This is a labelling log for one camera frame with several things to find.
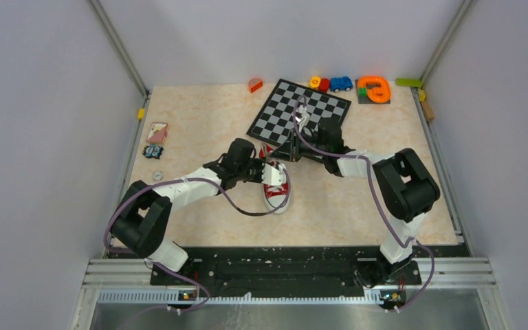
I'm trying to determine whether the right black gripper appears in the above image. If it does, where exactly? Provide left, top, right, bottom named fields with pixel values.
left=269, top=127, right=328, bottom=163

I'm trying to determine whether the red canvas sneaker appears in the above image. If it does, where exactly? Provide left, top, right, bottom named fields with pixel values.
left=258, top=143, right=291, bottom=215

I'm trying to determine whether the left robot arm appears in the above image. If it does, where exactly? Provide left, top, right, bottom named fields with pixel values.
left=104, top=138, right=287, bottom=284

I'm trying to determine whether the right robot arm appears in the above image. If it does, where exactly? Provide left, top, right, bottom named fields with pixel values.
left=270, top=118, right=441, bottom=283

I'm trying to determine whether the black grey checkerboard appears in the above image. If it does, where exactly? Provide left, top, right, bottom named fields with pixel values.
left=246, top=78, right=352, bottom=148

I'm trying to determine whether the orange half-round toy block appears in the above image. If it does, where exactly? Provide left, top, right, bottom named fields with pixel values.
left=247, top=78, right=263, bottom=94

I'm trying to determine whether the red toy cylinder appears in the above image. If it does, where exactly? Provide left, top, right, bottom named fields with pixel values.
left=318, top=78, right=331, bottom=93

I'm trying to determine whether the yellow toy cylinder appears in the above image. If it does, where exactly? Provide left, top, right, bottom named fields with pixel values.
left=309, top=76, right=322, bottom=90

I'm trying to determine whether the blue toy car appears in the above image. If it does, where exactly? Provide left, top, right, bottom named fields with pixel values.
left=329, top=76, right=353, bottom=93

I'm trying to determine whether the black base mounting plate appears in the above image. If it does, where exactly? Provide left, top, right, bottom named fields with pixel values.
left=107, top=245, right=470, bottom=302

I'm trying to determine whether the small blue toy robot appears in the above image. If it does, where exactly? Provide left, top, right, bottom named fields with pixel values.
left=142, top=144, right=164, bottom=160

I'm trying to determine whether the pink tangram card box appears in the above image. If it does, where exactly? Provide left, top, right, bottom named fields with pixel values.
left=146, top=122, right=169, bottom=144

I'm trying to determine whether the orange curved track toy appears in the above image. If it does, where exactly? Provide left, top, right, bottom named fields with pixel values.
left=355, top=76, right=392, bottom=105

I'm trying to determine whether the green flat block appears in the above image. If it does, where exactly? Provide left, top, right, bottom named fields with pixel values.
left=395, top=78, right=423, bottom=88

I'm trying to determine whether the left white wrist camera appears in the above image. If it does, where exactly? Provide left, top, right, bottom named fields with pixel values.
left=262, top=162, right=287, bottom=186

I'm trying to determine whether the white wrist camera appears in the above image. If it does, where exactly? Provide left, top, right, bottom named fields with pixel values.
left=262, top=162, right=287, bottom=186
left=294, top=104, right=310, bottom=132

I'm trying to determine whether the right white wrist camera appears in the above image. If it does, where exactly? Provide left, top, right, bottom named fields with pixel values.
left=294, top=104, right=310, bottom=132

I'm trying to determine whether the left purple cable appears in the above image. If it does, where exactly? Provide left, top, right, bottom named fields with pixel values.
left=103, top=164, right=292, bottom=315

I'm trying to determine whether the purple cable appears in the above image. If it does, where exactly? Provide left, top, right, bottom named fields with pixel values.
left=293, top=94, right=436, bottom=314
left=103, top=164, right=292, bottom=315

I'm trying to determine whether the yellow clip on rail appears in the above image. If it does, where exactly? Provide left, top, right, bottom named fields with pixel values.
left=137, top=108, right=145, bottom=120

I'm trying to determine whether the wooden block on rail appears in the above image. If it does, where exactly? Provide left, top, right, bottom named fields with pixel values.
left=420, top=100, right=435, bottom=122

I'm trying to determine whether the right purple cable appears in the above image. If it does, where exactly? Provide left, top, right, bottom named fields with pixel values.
left=293, top=94, right=436, bottom=314

